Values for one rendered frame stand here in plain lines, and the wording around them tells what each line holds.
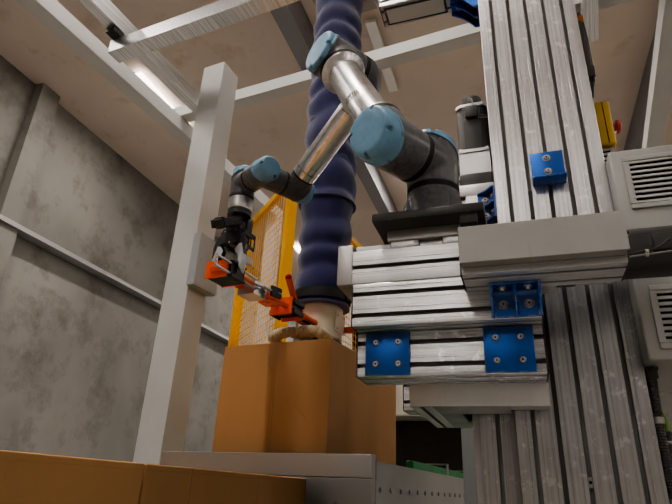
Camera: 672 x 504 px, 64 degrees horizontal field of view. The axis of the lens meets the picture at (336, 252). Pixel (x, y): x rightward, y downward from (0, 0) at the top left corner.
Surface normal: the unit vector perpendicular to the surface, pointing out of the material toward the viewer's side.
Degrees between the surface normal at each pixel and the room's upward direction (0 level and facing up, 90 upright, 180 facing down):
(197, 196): 90
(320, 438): 90
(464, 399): 90
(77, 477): 90
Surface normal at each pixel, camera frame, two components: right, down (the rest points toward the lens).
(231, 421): -0.42, -0.39
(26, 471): 0.92, -0.13
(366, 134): -0.72, -0.20
